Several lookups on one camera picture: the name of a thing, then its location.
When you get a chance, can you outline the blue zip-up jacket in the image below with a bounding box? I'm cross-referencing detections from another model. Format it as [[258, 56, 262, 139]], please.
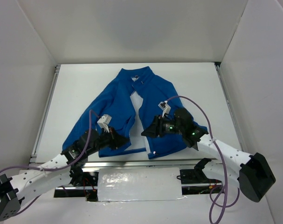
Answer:
[[62, 66, 208, 161]]

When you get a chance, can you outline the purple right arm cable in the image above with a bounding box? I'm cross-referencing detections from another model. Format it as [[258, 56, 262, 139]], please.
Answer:
[[166, 95, 240, 224]]

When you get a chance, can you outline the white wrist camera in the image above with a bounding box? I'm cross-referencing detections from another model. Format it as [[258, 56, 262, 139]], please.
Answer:
[[158, 100, 171, 118], [97, 114, 112, 133]]

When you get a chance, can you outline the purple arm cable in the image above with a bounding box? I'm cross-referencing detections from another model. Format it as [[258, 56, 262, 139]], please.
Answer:
[[166, 95, 240, 224], [0, 109, 102, 215]]

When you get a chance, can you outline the white foil covered panel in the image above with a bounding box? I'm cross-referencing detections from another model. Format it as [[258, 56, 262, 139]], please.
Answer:
[[97, 168, 183, 202]]

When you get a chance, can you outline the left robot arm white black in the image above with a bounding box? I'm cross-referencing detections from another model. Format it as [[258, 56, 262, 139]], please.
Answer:
[[0, 127, 129, 222]]

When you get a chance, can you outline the aluminium table frame rail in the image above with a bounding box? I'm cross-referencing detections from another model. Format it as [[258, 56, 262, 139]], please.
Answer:
[[83, 160, 200, 168]]

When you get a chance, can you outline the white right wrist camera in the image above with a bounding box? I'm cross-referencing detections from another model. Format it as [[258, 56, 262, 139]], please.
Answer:
[[158, 100, 171, 118]]

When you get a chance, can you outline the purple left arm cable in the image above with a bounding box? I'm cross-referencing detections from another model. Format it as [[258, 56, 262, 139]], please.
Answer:
[[0, 109, 102, 215]]

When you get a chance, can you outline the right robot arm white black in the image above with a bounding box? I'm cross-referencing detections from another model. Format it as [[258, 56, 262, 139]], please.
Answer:
[[141, 108, 276, 203]]

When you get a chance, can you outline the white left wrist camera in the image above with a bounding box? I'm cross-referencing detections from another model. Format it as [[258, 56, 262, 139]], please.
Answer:
[[97, 114, 112, 133]]

